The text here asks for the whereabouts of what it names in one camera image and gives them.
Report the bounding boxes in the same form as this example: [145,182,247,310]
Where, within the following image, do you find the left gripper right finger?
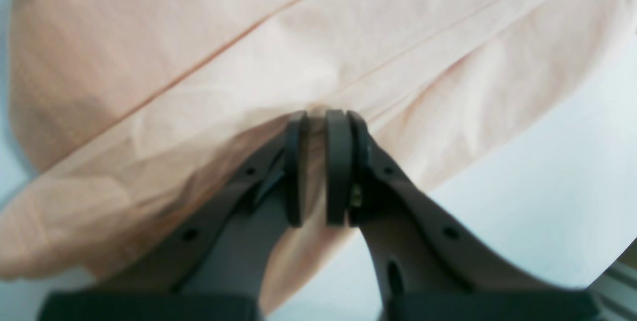
[326,110,601,321]

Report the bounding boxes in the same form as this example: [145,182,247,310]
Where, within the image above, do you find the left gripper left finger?
[38,111,309,321]

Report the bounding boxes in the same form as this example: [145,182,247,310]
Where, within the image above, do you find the peach T-shirt with emoji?
[1,0,636,281]

